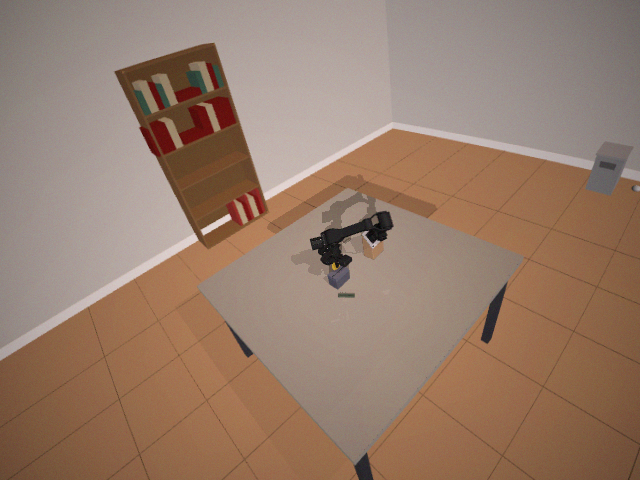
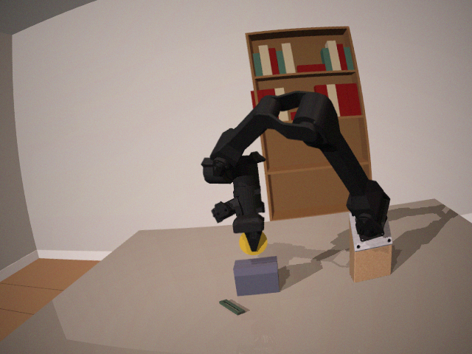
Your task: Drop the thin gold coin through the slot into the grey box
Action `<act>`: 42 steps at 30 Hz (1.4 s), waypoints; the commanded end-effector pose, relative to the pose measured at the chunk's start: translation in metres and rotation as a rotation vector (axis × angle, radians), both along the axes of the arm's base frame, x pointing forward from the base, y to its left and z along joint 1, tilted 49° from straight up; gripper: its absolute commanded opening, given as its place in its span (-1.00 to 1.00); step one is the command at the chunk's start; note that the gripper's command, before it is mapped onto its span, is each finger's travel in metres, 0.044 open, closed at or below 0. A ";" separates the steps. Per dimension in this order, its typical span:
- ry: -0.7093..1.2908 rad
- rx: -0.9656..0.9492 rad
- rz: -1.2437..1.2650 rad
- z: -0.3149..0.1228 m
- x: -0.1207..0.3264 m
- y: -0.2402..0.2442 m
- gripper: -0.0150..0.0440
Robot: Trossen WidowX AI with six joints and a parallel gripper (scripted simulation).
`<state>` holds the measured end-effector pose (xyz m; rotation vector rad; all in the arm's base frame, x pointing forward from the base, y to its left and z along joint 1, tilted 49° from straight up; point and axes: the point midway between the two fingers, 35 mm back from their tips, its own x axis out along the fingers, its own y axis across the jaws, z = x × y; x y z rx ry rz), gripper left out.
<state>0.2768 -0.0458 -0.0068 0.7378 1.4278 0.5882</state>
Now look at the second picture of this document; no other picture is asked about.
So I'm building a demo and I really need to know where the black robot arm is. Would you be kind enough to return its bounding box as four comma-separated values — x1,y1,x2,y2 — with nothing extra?
201,91,390,242

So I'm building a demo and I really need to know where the gold coin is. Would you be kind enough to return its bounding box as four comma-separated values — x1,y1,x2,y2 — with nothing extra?
239,232,268,255

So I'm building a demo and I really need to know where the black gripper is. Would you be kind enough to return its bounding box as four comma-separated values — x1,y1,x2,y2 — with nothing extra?
232,183,266,251

